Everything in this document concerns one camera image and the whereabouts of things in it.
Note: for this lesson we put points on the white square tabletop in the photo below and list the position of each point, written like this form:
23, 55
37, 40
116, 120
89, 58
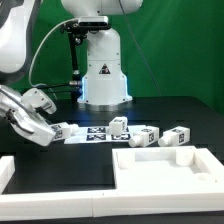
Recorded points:
158, 170

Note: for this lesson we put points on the white left fence rail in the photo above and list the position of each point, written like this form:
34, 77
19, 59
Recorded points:
7, 169

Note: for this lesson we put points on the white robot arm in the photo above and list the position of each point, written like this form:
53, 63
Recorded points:
104, 87

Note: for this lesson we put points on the white fence rail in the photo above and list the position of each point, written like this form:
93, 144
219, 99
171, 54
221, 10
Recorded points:
7, 169
99, 203

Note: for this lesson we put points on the camera on black stand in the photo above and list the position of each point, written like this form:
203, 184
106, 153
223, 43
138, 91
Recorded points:
77, 30

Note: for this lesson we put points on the white paper marker sheet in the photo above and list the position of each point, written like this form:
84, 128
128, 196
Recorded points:
100, 134

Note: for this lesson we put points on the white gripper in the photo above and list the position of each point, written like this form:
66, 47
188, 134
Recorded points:
21, 111

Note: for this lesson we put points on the white front fence rail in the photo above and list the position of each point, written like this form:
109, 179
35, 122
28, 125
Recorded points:
99, 203

